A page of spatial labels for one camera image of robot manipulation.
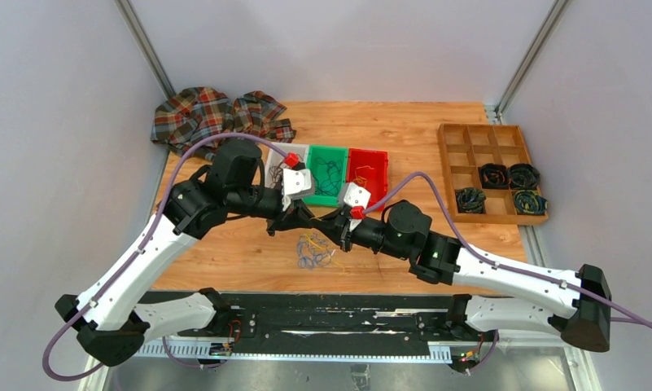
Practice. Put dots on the aluminium frame rail front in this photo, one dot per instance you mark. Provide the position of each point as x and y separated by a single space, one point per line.
514 361

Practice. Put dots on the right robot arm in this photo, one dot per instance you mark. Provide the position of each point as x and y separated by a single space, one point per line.
564 303

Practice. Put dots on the red plastic bin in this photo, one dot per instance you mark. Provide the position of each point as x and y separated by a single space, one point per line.
369 169

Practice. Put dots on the plaid flannel shirt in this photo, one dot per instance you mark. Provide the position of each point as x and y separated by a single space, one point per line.
197 113

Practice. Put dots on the right aluminium corner post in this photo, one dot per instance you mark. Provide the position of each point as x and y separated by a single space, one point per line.
547 26

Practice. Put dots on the aluminium corner post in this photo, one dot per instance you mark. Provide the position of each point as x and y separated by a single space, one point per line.
139 33
547 26

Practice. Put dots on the cable ball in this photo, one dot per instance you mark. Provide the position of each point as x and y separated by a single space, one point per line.
314 251

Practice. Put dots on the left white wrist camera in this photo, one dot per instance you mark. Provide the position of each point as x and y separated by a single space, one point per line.
296 185

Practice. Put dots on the white plastic bin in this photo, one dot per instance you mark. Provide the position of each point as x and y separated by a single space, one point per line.
274 161

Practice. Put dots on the green plastic bin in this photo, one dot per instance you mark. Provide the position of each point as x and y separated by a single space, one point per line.
328 166

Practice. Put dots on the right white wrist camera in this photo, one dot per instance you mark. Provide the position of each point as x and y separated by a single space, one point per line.
353 195

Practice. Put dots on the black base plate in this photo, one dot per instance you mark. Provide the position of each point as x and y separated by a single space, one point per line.
332 325

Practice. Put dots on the left aluminium corner post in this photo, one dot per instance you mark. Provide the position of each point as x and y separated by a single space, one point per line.
139 33

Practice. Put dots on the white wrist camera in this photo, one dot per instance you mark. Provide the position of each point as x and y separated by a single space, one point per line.
296 185
353 195

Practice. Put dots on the wooden compartment tray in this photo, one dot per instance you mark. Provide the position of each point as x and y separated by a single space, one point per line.
489 175

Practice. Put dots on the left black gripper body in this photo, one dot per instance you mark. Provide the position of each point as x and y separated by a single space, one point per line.
272 203

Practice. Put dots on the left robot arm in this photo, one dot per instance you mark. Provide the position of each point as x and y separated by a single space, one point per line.
111 322

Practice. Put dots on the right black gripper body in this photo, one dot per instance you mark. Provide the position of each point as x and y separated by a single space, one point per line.
368 234

